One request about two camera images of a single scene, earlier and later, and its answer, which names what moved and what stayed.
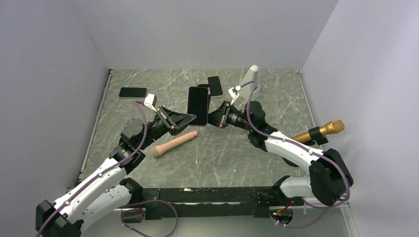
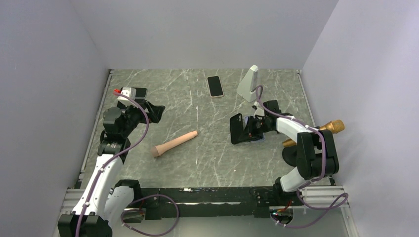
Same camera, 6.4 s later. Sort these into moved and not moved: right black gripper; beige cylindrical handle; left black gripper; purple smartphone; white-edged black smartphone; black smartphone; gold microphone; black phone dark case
Moved: left black gripper; purple smartphone; right black gripper; black phone dark case
Not moved: white-edged black smartphone; gold microphone; beige cylindrical handle; black smartphone
